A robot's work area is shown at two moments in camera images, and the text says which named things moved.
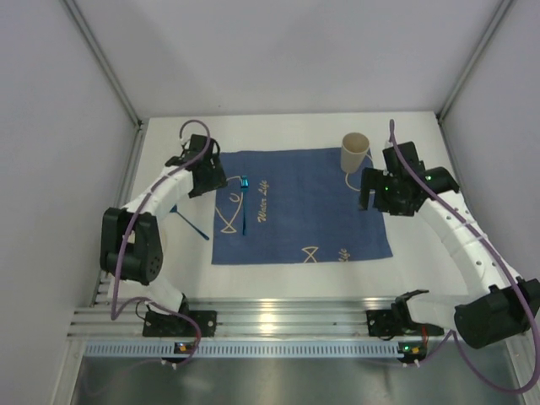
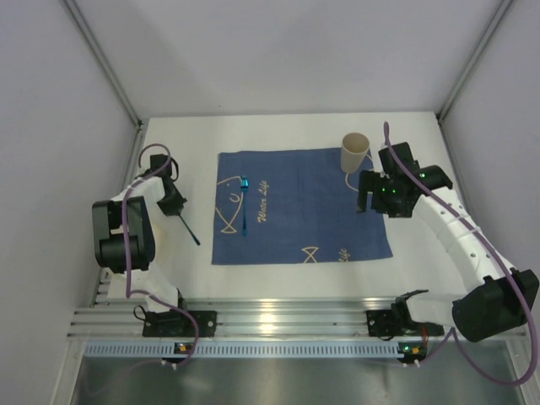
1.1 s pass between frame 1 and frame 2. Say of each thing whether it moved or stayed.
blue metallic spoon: moved
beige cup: stayed
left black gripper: moved
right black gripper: stayed
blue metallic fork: stayed
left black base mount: stayed
